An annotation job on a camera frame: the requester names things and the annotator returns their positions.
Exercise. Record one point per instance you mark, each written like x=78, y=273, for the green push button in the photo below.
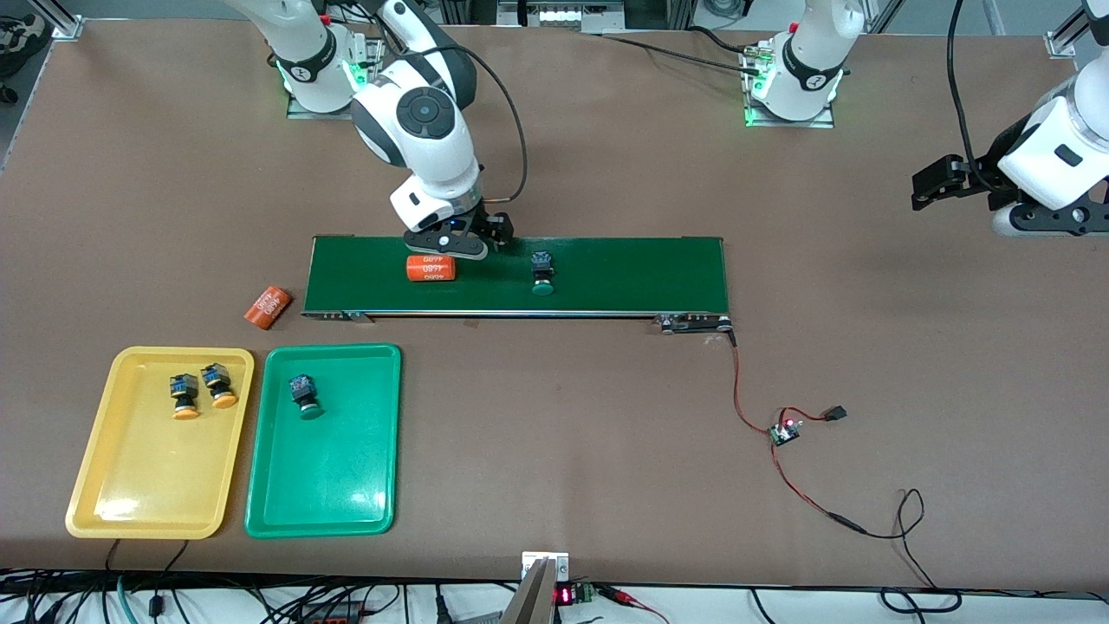
x=542, y=289
x=310, y=412

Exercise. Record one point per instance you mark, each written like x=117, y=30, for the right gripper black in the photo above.
x=490, y=224

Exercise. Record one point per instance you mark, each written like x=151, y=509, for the red black terminal block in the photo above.
x=333, y=618

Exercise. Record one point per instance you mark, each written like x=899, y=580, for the green plastic tray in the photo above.
x=333, y=477

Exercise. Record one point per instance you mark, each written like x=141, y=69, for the red digit display module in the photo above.
x=565, y=594

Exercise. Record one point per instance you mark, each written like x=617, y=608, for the small green circuit board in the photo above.
x=784, y=433

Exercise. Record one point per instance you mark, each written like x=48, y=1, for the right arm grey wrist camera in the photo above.
x=446, y=245

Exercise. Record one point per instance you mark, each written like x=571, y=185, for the yellow plastic tray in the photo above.
x=147, y=468

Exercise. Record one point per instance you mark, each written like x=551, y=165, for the aluminium corner profile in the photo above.
x=1061, y=43
x=68, y=29

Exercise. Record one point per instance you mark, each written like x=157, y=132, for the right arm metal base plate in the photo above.
x=329, y=113

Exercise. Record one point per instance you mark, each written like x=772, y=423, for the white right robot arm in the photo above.
x=424, y=113

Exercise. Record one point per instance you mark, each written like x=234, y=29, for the orange cylinder white print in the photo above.
x=431, y=271
x=267, y=308

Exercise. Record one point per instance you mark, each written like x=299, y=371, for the black white shoe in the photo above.
x=19, y=39

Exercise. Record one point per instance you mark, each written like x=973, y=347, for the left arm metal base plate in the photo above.
x=788, y=123

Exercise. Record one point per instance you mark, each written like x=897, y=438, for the yellow push button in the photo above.
x=184, y=412
x=224, y=400

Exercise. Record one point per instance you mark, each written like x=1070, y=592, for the green conveyor belt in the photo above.
x=632, y=277

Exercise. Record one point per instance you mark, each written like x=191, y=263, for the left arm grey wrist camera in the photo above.
x=1014, y=224

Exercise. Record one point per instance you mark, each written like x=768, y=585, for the grey metal frame rack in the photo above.
x=554, y=17

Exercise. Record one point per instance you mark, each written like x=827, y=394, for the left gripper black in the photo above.
x=977, y=172

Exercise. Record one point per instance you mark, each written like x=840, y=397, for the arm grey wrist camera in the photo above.
x=446, y=245
x=1014, y=224

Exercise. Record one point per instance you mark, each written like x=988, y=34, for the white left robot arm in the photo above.
x=1057, y=156

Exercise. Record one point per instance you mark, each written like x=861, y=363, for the metal camera mount pole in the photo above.
x=546, y=568

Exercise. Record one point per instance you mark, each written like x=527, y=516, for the black plug with lead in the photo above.
x=834, y=413

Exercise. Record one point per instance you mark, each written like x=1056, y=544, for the red black clip lead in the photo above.
x=619, y=595

